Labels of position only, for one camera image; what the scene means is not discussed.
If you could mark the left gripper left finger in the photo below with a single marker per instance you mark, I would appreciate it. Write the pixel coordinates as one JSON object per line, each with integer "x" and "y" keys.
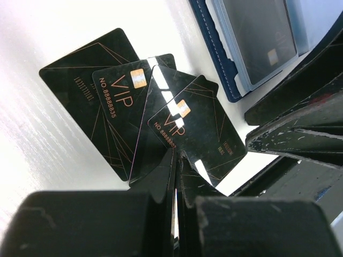
{"x": 158, "y": 235}

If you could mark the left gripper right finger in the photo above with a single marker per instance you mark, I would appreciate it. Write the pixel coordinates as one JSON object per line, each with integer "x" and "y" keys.
{"x": 201, "y": 210}

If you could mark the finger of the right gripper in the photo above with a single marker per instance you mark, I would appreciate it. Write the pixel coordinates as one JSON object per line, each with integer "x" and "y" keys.
{"x": 319, "y": 67}
{"x": 312, "y": 131}

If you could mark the black credit card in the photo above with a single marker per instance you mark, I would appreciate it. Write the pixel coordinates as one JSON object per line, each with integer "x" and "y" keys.
{"x": 263, "y": 35}

